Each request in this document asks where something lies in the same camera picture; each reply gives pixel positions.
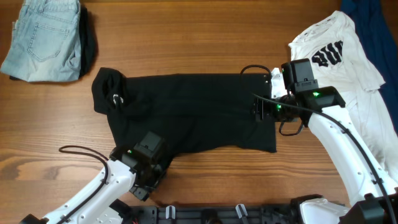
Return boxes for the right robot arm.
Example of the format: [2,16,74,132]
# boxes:
[254,58,397,223]

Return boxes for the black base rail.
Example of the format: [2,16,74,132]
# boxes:
[130,204,294,224]

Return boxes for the navy blue garment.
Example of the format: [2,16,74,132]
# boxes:
[340,0,397,130]

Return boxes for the white t-shirt black lettering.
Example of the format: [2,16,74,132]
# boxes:
[289,11,397,180]

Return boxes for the light blue folded jeans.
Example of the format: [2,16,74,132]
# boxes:
[0,0,82,83]

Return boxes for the black t-shirt with logo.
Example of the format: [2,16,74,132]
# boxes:
[91,68,276,155]

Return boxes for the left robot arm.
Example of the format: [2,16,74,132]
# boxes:
[21,132,170,223]

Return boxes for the black folded garment under jeans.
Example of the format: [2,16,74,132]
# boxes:
[9,6,98,81]

